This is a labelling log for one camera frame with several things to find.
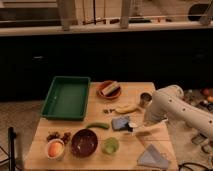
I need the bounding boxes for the metal cup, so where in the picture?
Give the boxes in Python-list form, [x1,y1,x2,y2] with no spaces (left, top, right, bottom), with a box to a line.
[139,93,152,108]

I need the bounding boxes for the small dark item by banana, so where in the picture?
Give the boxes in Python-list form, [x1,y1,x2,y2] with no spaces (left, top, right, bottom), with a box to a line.
[103,108,115,114]

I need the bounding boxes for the yellow banana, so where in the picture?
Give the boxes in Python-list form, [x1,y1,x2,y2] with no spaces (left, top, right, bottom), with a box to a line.
[115,105,138,114]

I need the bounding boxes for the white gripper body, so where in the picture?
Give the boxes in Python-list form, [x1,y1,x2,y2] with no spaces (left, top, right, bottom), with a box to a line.
[134,123,165,136]

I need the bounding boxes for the black cable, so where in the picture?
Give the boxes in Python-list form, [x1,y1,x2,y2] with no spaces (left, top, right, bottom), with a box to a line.
[178,161,213,171]

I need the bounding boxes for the dark red bowl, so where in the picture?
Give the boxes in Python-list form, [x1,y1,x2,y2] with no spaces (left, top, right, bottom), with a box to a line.
[71,129,98,157]

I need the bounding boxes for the white cup with orange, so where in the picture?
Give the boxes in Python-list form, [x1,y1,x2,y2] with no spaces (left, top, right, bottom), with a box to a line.
[45,139,65,160]

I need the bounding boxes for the green plastic tray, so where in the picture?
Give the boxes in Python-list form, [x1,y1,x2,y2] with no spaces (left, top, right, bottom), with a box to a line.
[41,76,90,121]

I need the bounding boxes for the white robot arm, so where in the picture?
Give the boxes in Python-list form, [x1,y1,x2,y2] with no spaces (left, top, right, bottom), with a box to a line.
[141,85,213,141]

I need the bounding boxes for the green cucumber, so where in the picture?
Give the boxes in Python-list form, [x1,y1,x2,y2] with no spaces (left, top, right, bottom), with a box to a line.
[86,122,110,130]

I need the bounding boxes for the white dish brush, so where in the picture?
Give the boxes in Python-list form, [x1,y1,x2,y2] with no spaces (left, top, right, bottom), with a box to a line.
[125,122,139,133]

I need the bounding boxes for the black stand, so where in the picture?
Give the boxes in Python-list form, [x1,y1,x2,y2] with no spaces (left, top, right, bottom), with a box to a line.
[0,127,16,171]

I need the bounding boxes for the green cup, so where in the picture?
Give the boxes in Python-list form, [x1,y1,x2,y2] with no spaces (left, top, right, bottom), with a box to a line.
[102,137,119,155]

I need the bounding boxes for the spice jar rack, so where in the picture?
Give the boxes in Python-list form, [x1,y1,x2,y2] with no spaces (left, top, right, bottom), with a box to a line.
[184,88,213,154]

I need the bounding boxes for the blue sponge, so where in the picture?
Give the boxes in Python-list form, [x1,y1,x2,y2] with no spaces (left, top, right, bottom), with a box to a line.
[111,116,130,131]

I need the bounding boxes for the wooden block on plate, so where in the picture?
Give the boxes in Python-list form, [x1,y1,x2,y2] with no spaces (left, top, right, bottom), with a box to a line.
[102,81,120,96]

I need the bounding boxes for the grey folded cloth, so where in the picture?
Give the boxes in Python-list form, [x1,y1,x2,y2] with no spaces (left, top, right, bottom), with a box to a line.
[137,145,170,169]

